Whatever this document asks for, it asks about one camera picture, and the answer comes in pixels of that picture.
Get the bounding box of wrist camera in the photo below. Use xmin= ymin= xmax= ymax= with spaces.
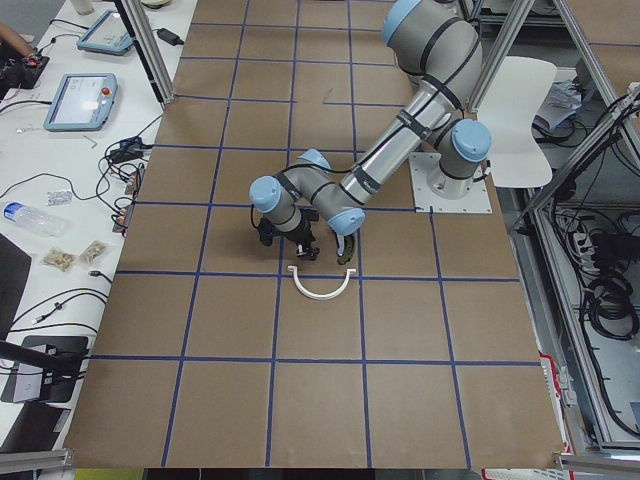
xmin=256 ymin=217 xmax=274 ymax=247

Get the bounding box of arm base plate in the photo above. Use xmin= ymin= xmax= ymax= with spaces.
xmin=408 ymin=152 xmax=492 ymax=214

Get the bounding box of near blue teach pendant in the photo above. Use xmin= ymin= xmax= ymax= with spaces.
xmin=43 ymin=73 xmax=118 ymax=132

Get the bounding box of white plastic chair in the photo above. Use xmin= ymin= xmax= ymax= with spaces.
xmin=477 ymin=56 xmax=556 ymax=188

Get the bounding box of black brake pad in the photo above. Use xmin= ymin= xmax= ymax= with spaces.
xmin=303 ymin=209 xmax=319 ymax=222

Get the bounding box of olive green brake shoe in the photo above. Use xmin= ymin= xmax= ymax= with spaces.
xmin=335 ymin=234 xmax=355 ymax=265

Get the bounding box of black power adapter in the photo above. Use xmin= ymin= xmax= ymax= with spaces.
xmin=156 ymin=28 xmax=184 ymax=46

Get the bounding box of aluminium frame post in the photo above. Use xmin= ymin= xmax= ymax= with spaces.
xmin=114 ymin=0 xmax=175 ymax=105

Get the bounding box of bag of wooden parts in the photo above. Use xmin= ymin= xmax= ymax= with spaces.
xmin=41 ymin=248 xmax=76 ymax=272

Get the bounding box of white curved plastic bracket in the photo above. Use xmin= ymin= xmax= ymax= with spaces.
xmin=287 ymin=265 xmax=357 ymax=301

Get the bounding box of clear plastic water bottle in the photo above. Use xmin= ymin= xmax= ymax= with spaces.
xmin=1 ymin=202 xmax=68 ymax=237

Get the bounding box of far blue teach pendant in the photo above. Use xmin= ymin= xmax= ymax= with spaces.
xmin=76 ymin=10 xmax=133 ymax=56

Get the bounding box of blue teach pendant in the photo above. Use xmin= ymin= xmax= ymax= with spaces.
xmin=76 ymin=10 xmax=133 ymax=56
xmin=43 ymin=73 xmax=118 ymax=132

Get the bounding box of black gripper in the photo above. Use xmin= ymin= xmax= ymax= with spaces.
xmin=285 ymin=219 xmax=320 ymax=261

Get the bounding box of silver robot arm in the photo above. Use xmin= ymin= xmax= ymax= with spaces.
xmin=249 ymin=1 xmax=492 ymax=264

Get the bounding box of grey dock with cables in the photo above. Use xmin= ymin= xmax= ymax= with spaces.
xmin=1 ymin=335 xmax=89 ymax=404

